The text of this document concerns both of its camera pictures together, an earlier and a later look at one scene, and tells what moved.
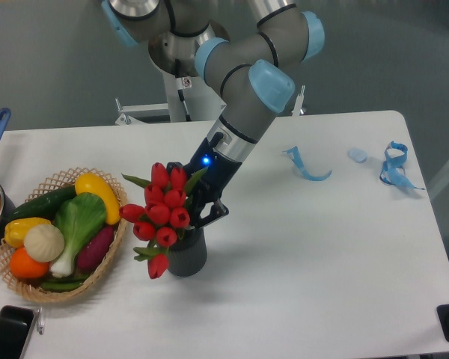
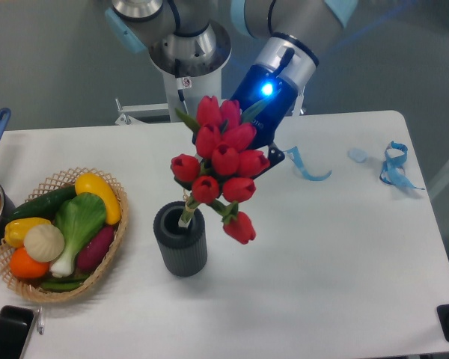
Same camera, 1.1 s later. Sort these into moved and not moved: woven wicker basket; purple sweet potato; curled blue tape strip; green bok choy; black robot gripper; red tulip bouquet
Moved: red tulip bouquet; black robot gripper
Not moved: green bok choy; woven wicker basket; curled blue tape strip; purple sweet potato
